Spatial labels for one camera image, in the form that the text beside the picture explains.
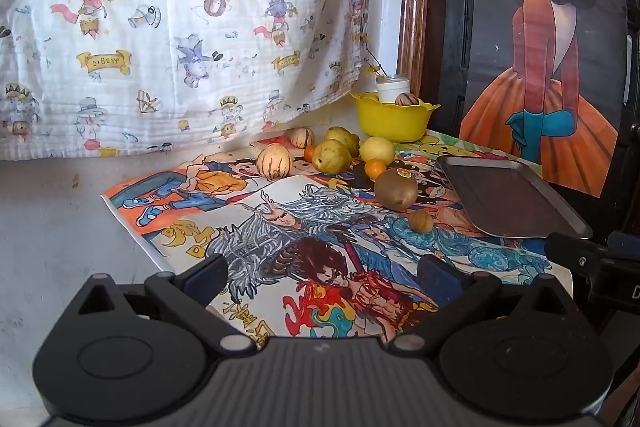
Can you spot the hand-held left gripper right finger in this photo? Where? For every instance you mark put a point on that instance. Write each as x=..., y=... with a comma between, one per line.
x=440, y=279

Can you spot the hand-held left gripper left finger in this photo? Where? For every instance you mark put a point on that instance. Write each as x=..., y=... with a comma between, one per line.
x=207, y=274

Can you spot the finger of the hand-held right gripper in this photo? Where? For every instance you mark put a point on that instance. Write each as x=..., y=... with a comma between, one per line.
x=625, y=243
x=575, y=252

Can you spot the small brown longan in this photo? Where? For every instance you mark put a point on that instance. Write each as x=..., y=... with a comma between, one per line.
x=421, y=222

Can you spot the metal tray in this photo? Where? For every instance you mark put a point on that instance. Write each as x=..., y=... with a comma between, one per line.
x=510, y=197

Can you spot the brown kiwi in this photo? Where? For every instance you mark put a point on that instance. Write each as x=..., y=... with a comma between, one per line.
x=396, y=189

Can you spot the small orange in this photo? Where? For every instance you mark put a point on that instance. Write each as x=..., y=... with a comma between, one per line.
x=376, y=170
x=309, y=153

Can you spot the large striped pepino melon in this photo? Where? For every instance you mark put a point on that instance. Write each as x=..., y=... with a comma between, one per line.
x=272, y=161

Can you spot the yellow lemon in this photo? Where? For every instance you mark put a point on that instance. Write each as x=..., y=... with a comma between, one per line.
x=377, y=149

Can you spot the green guava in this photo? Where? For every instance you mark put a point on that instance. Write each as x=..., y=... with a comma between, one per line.
x=332, y=157
x=345, y=136

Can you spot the small striped pepino melon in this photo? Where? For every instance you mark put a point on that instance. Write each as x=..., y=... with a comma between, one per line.
x=302, y=138

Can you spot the colourful cartoon poster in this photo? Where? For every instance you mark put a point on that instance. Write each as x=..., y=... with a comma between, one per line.
x=300, y=217

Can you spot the yellow plastic bowl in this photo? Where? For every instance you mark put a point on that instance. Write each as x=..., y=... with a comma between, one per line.
x=395, y=124

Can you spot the white foam cup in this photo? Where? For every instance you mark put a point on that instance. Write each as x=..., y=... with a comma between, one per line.
x=390, y=91

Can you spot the yellow fruit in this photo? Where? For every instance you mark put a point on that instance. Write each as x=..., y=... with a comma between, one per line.
x=370, y=97

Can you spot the twig with yellow flowers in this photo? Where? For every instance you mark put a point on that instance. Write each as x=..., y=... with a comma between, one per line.
x=372, y=62

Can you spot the white printed blanket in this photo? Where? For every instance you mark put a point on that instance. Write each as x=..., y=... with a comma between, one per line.
x=150, y=32

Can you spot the dark door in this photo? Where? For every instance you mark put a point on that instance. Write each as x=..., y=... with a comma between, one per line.
x=450, y=7

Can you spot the wall poster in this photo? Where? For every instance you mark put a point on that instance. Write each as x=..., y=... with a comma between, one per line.
x=550, y=57

